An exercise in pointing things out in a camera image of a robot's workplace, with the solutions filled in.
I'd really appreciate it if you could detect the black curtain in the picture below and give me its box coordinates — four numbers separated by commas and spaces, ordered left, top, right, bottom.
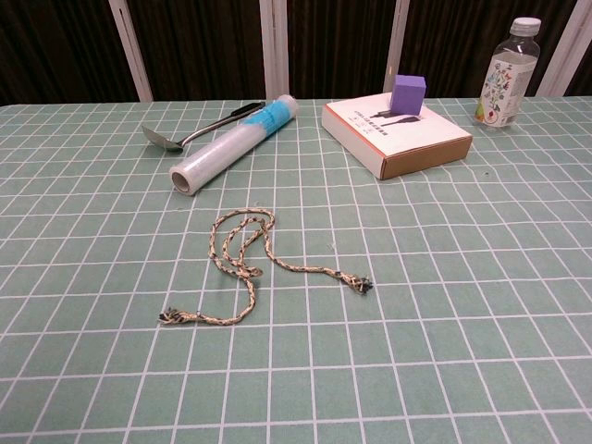
0, 0, 592, 106

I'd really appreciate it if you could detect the metal ladle with black handle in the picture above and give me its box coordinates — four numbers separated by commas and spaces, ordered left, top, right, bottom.
141, 101, 267, 154

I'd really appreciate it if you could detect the green checked tablecloth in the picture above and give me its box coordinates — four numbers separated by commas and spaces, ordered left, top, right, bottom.
0, 95, 592, 444

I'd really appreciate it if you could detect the white frame post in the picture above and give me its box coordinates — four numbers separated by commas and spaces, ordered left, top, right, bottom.
108, 0, 154, 103
258, 0, 290, 100
382, 0, 411, 93
536, 0, 592, 97

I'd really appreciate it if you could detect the clear plastic bottle floral label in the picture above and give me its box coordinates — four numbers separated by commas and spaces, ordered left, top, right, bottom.
472, 17, 542, 131

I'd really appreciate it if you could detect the white cardboard box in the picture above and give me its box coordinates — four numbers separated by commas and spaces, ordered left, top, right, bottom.
321, 92, 474, 180

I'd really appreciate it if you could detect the clear plastic wrap roll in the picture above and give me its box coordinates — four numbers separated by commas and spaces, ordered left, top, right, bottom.
167, 93, 299, 197

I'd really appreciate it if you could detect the beige braided rope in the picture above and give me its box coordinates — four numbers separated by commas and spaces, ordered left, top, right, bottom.
158, 207, 375, 327

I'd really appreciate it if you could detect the purple cube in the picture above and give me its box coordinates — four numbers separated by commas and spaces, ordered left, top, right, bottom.
390, 74, 427, 117

